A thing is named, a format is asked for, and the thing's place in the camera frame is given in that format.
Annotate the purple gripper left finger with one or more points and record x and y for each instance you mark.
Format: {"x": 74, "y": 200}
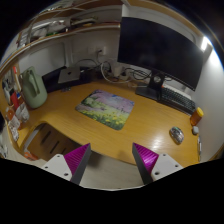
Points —
{"x": 71, "y": 166}

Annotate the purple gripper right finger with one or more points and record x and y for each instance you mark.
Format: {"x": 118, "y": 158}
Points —
{"x": 153, "y": 166}

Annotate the grey computer mouse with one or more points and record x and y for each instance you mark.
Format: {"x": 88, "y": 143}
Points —
{"x": 176, "y": 134}

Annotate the floral landscape mouse pad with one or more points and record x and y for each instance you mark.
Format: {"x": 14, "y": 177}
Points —
{"x": 107, "y": 108}

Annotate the wooden drawer cabinet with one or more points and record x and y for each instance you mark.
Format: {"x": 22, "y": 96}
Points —
{"x": 45, "y": 142}

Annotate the small white eraser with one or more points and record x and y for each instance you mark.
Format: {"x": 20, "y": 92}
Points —
{"x": 195, "y": 130}

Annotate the silver pen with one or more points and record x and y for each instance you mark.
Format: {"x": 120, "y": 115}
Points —
{"x": 199, "y": 148}

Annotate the orange pill bottle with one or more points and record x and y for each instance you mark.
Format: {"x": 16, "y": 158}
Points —
{"x": 196, "y": 116}

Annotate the black keyboard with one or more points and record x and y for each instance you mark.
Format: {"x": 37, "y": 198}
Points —
{"x": 177, "y": 101}

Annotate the green water jug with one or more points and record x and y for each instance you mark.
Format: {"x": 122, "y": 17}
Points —
{"x": 33, "y": 88}

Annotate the black box under computer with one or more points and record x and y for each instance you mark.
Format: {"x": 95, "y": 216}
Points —
{"x": 51, "y": 79}

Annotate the white power strip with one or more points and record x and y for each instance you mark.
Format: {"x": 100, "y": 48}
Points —
{"x": 118, "y": 71}

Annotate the silver mac mini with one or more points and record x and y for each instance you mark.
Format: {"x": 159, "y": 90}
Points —
{"x": 68, "y": 75}

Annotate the black computer monitor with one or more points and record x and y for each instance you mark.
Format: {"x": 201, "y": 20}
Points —
{"x": 156, "y": 47}

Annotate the wooden wall shelf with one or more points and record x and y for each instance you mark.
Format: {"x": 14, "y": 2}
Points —
{"x": 58, "y": 19}

